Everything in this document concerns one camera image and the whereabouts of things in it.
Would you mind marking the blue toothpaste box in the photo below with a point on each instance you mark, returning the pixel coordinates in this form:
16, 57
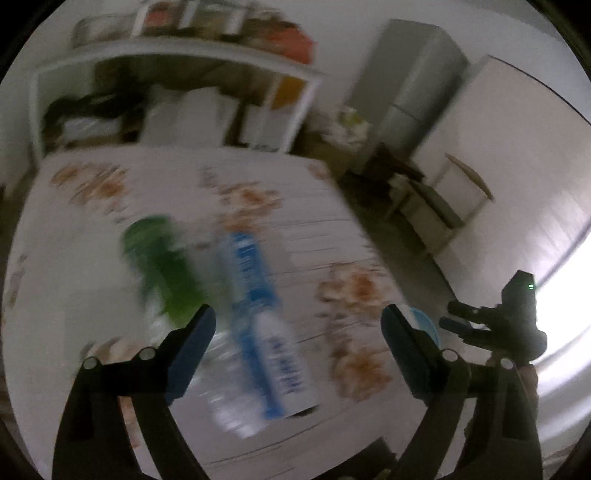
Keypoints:
277, 364

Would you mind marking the grey refrigerator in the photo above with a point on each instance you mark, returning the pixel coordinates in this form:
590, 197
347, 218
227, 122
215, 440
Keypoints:
411, 78

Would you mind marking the blue plastic basin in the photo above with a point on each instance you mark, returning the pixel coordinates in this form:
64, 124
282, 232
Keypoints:
427, 326

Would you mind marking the brown cardboard box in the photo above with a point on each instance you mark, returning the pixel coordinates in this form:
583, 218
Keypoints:
323, 154

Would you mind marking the orange plastic bag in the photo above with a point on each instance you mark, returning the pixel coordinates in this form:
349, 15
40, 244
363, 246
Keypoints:
288, 41

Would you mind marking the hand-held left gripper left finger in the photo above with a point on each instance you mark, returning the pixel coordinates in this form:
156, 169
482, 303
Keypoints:
194, 350

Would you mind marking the green label plastic bottle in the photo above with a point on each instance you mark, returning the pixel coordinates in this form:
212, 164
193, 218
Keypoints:
161, 267

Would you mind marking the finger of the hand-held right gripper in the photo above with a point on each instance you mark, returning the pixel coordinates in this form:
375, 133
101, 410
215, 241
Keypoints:
461, 328
468, 310

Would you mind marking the white metal shelf rack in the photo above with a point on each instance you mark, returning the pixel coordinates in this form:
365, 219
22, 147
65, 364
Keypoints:
184, 48

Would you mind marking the black chair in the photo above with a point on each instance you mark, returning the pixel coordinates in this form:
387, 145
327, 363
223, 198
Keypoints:
384, 452

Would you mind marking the dark wooden stool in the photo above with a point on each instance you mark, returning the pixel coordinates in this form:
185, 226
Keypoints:
392, 161

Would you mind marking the white plastic bags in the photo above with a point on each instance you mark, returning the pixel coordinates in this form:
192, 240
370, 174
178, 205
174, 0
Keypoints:
351, 124

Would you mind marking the red lidded jar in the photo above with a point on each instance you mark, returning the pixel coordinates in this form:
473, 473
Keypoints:
159, 16

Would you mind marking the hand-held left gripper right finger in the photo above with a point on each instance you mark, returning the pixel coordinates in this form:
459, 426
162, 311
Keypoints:
404, 348

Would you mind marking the wooden chair dark seat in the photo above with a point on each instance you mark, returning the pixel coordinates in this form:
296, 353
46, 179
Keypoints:
438, 207

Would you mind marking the white pillows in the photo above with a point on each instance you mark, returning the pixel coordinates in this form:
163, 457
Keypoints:
194, 115

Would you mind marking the white blue-edged mattress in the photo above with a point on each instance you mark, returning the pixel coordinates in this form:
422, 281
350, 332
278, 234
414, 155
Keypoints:
508, 152

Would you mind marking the white flat box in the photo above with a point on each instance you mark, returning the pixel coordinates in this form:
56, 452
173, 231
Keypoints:
90, 129

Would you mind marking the black cloth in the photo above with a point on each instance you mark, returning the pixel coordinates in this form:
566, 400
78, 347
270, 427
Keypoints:
87, 108

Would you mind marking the yellow plastic bag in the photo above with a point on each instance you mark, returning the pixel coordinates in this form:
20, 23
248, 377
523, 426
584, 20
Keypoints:
290, 92

